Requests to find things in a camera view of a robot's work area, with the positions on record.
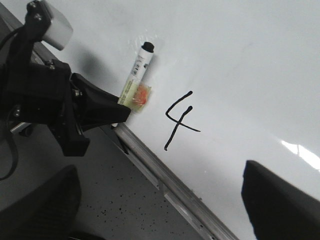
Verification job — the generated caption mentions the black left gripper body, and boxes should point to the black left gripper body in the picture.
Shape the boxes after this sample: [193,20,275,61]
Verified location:
[0,60,90,157]

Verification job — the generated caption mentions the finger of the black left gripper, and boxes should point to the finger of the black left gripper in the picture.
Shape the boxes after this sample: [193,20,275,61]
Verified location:
[71,73,119,103]
[73,86,131,131]

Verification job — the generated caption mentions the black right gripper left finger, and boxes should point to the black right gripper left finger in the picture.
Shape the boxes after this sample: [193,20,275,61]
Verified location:
[0,165,82,240]

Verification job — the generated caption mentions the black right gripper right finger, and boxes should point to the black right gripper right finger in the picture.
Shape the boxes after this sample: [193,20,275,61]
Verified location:
[241,160,320,240]

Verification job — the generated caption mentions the white whiteboard marker with tape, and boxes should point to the white whiteboard marker with tape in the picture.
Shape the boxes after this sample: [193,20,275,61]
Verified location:
[118,41,155,112]

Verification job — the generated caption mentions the white whiteboard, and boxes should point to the white whiteboard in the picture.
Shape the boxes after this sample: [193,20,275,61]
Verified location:
[4,0,320,240]

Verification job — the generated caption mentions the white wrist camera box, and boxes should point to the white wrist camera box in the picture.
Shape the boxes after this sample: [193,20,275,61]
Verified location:
[26,0,74,51]

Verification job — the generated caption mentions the black cable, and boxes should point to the black cable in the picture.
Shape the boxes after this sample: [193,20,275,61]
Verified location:
[0,24,28,181]

